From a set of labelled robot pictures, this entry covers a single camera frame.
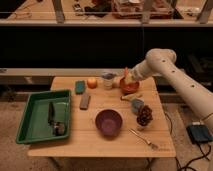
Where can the purple bowl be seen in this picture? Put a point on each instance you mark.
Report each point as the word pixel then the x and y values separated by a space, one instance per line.
pixel 109 122

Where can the silver fork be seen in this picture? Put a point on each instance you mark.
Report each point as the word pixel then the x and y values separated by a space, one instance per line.
pixel 149 143

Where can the teal sponge block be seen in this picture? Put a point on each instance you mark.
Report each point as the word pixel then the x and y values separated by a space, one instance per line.
pixel 80 87

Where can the grey blue small object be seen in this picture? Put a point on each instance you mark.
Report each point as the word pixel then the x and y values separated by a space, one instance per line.
pixel 136 104

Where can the wooden table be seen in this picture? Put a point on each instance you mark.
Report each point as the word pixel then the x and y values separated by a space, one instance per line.
pixel 86 141

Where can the orange round fruit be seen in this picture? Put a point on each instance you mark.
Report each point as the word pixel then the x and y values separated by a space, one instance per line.
pixel 92 82

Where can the dark utensil in tray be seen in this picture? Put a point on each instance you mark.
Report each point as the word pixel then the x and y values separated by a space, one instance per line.
pixel 58 128

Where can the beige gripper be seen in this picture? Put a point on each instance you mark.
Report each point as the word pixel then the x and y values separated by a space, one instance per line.
pixel 131 78

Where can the brown pine cone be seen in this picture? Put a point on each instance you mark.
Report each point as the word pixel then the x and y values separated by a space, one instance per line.
pixel 144 116

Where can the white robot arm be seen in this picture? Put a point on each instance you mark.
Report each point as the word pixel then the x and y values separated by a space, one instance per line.
pixel 162 61

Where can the yellow banana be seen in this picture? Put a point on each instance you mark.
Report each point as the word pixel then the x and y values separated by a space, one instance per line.
pixel 129 97

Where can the green plastic tray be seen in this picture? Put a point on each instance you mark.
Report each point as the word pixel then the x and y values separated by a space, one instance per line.
pixel 34 126

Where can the red bowl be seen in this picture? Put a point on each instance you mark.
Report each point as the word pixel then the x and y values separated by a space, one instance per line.
pixel 128 88

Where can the grey rectangular block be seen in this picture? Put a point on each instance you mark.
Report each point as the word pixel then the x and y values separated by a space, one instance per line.
pixel 84 103

